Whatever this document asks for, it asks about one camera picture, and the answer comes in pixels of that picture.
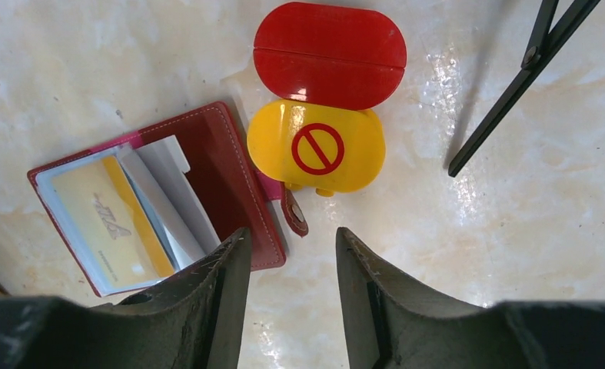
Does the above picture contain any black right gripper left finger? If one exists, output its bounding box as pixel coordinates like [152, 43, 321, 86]
[0, 228, 251, 368]

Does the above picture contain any red leather card holder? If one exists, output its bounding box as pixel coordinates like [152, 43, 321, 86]
[28, 101, 309, 297]

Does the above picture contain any red yellow plastic case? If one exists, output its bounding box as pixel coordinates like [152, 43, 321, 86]
[247, 2, 407, 196]

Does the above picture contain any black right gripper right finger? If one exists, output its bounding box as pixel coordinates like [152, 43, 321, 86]
[336, 228, 605, 368]

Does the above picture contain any black mini tripod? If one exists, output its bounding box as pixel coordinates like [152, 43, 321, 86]
[447, 0, 600, 178]

